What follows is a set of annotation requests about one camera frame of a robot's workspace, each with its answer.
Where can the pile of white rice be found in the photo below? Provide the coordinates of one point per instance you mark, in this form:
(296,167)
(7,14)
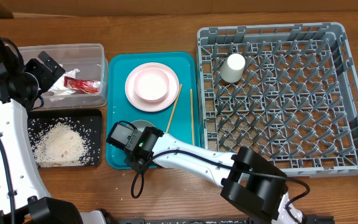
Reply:
(61,144)

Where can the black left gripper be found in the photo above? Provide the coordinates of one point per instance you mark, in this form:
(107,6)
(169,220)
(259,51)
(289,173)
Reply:
(48,78)

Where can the black rectangular tray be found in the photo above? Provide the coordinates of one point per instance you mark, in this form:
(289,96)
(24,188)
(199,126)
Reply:
(92,124)

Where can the left wooden chopstick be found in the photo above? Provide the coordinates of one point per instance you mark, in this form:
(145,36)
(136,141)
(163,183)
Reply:
(173,109)

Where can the wooden chopstick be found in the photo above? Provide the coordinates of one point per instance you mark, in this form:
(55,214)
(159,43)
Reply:
(192,117)
(173,109)

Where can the white paper cup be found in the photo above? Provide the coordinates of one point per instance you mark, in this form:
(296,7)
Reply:
(232,69)

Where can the teal plastic tray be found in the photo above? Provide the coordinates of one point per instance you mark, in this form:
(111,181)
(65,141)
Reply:
(119,108)

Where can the clear plastic waste bin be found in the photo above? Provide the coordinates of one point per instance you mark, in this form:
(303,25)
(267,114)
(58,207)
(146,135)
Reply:
(80,61)

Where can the grey plastic dish rack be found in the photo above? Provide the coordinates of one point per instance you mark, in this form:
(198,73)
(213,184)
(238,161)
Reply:
(296,103)

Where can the grey small bowl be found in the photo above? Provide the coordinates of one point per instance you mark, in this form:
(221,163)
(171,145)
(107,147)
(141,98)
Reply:
(142,124)

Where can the red snack wrapper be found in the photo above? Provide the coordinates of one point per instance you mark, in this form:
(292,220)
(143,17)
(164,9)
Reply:
(82,86)

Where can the pink bowl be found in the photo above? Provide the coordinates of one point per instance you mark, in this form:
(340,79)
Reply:
(151,84)

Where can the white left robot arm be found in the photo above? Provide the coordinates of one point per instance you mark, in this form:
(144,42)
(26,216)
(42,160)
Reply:
(23,195)

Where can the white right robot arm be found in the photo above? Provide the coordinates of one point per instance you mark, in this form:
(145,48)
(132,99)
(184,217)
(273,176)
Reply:
(247,180)

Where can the right wooden chopstick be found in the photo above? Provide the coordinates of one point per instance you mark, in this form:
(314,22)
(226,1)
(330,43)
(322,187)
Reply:
(192,117)

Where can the pink plate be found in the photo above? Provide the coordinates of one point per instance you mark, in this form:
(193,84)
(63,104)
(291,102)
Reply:
(147,106)

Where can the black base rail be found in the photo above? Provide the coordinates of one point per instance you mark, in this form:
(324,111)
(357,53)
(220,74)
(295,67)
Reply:
(312,219)

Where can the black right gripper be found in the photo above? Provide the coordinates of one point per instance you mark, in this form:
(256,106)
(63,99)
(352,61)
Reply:
(133,160)

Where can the white napkin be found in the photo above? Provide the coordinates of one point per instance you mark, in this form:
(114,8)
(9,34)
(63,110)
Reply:
(64,82)

